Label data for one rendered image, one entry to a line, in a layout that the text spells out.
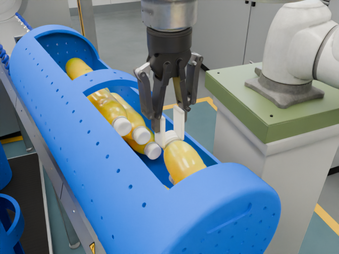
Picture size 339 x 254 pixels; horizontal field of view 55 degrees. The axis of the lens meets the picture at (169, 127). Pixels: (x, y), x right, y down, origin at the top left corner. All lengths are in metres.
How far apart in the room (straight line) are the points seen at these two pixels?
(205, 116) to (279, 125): 1.97
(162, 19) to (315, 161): 0.80
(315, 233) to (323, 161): 0.97
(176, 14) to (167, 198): 0.27
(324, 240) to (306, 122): 1.20
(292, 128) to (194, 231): 0.60
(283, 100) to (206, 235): 0.62
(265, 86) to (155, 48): 0.57
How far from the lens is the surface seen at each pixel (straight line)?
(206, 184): 0.47
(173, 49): 0.53
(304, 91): 1.06
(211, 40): 3.38
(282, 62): 0.99
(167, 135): 0.65
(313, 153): 1.14
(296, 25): 0.96
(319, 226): 2.17
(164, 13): 0.51
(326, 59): 0.94
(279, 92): 1.03
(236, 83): 1.11
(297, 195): 1.25
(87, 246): 0.88
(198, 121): 2.81
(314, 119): 1.03
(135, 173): 0.51
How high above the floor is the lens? 1.56
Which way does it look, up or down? 35 degrees down
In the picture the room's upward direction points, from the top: straight up
